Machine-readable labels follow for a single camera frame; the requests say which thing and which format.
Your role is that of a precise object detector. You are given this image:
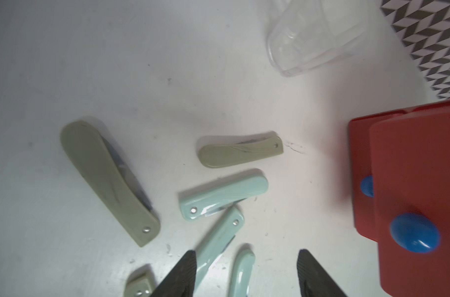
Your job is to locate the mint knife middle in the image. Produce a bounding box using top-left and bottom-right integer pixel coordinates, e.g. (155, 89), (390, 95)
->
(194, 207), (245, 293)

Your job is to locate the red drawer cabinet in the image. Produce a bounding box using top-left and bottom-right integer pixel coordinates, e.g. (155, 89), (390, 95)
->
(348, 98), (450, 242)

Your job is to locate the mint knife right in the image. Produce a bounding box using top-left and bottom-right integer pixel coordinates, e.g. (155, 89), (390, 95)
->
(228, 248), (256, 297)

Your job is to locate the mint knife upper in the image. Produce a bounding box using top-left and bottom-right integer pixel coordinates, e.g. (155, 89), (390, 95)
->
(179, 174), (269, 221)

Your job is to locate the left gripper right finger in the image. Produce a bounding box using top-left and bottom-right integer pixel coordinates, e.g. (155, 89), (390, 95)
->
(297, 249), (347, 297)

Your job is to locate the red top drawer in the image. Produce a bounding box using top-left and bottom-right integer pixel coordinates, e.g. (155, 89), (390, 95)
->
(370, 108), (450, 297)

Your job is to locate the clear plastic cup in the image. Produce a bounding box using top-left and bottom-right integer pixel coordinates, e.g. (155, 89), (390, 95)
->
(266, 1), (370, 77)

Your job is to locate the mint knife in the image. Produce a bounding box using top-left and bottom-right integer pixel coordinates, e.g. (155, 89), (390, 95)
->
(179, 174), (269, 221)
(194, 207), (245, 293)
(228, 248), (256, 297)

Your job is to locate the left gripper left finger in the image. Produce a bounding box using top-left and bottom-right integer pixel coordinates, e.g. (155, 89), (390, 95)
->
(150, 250), (197, 297)

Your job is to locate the olive knife top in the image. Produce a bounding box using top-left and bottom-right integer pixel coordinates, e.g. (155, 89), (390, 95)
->
(198, 136), (284, 168)

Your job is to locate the olive knife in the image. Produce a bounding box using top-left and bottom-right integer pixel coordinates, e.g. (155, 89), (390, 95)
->
(60, 121), (161, 247)
(198, 136), (284, 168)
(123, 274), (154, 297)

